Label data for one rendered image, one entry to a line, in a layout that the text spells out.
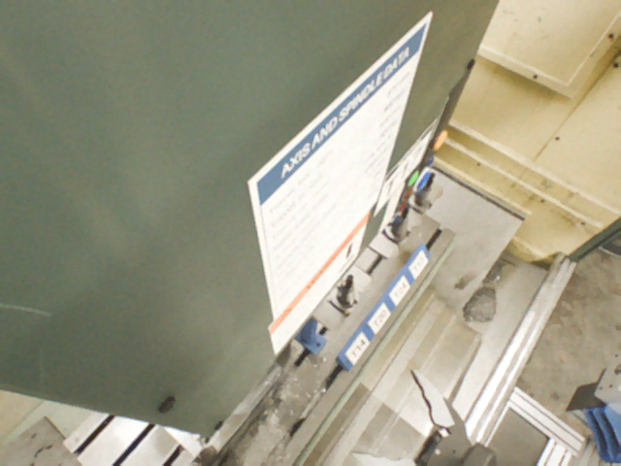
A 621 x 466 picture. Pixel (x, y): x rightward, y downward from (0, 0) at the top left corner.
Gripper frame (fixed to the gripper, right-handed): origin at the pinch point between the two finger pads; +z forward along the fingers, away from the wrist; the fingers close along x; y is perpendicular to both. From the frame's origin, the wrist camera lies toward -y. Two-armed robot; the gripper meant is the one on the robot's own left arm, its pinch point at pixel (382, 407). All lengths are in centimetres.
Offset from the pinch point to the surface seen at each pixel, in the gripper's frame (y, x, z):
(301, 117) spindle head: -50, -2, 14
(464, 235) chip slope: 66, 81, 6
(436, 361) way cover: 73, 38, -11
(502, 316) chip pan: 79, 69, -21
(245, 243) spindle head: -44.8, -7.0, 13.6
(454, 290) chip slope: 74, 64, -3
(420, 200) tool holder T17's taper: 20, 49, 19
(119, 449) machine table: 55, -42, 42
